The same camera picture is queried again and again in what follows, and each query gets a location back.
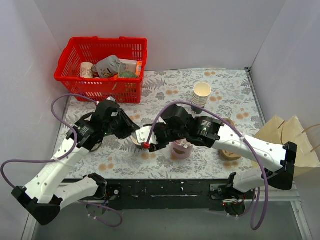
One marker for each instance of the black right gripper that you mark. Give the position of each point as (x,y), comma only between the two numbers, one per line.
(155,141)

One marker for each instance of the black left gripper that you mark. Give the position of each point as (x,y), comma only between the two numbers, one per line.
(122,124)

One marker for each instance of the black single paper cup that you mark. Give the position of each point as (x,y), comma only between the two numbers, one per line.
(137,145)

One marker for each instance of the white plastic cup lid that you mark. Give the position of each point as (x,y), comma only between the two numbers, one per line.
(142,134)

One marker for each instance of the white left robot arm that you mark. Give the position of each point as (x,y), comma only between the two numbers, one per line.
(43,197)

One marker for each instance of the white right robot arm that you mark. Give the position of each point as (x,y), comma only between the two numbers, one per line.
(276,162)

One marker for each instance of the pink straw holder cup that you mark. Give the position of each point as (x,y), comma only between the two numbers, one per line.
(181,149)

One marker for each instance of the green round item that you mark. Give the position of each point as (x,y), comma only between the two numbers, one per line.
(127,75)

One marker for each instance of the grey crumpled snack bag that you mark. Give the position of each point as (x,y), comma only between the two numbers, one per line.
(108,67)

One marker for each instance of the orange and white package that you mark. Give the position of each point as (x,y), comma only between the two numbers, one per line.
(132,66)

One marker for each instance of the stack of paper cups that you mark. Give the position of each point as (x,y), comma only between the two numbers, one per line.
(200,95)

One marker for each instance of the white printed cup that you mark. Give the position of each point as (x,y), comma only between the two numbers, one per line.
(86,70)

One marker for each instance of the red plastic shopping basket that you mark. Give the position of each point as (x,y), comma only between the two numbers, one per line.
(94,49)

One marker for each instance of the cream paper bag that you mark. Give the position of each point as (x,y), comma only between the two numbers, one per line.
(280,131)

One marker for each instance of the aluminium frame rail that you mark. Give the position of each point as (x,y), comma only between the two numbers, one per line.
(284,220)

